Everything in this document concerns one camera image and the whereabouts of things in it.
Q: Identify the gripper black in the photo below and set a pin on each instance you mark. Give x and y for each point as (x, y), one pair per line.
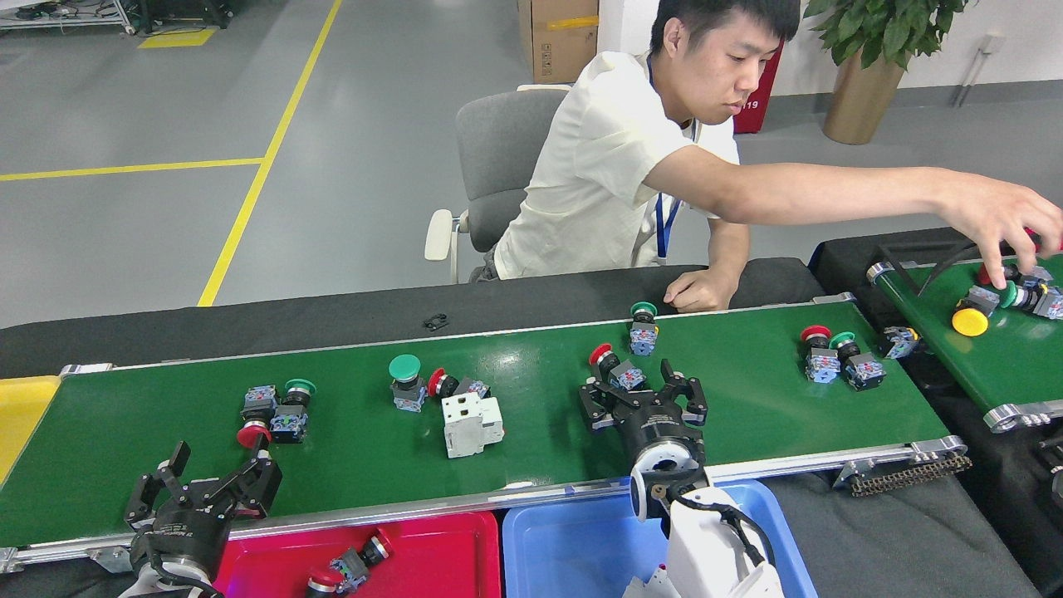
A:
(660, 432)
(187, 531)

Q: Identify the red push button switch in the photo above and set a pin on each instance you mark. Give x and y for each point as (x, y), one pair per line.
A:
(260, 400)
(627, 378)
(1036, 280)
(438, 382)
(822, 365)

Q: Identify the red mushroom button switch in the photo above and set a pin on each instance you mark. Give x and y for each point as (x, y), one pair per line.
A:
(324, 581)

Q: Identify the yellow push button switch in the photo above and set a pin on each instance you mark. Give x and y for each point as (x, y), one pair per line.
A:
(970, 322)

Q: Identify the green conveyor belt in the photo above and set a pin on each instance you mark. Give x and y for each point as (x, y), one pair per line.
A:
(540, 448)
(996, 357)

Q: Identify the blue plastic tray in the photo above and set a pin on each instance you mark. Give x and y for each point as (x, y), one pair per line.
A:
(565, 548)

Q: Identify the red plastic tray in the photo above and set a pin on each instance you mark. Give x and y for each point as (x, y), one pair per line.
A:
(432, 556)

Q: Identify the person's left hand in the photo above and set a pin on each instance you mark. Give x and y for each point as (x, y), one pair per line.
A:
(706, 291)

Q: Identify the person's right hand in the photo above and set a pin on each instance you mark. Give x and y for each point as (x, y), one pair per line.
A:
(996, 220)

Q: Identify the yellow plastic bin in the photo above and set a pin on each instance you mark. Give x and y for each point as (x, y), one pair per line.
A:
(21, 423)

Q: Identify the small black plastic clip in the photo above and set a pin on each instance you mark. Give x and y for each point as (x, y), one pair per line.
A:
(434, 321)

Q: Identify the person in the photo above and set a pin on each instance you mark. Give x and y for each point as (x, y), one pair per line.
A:
(581, 166)

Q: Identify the grey office chair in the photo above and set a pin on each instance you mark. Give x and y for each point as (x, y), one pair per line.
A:
(498, 141)

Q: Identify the red fire extinguisher cabinet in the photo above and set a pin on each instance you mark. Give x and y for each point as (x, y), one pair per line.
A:
(760, 91)

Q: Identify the green plant in gold pot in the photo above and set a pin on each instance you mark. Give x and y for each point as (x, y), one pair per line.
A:
(859, 100)

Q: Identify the cardboard box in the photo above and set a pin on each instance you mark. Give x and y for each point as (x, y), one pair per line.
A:
(556, 41)

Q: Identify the black machine base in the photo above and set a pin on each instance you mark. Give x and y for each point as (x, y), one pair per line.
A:
(187, 10)

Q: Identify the metal wheeled cart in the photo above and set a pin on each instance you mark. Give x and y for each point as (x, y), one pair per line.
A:
(66, 12)

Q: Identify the black silver push button switch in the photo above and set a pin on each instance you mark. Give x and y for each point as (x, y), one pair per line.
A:
(378, 550)

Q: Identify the white wall conduit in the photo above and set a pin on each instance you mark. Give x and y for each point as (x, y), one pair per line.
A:
(976, 71)

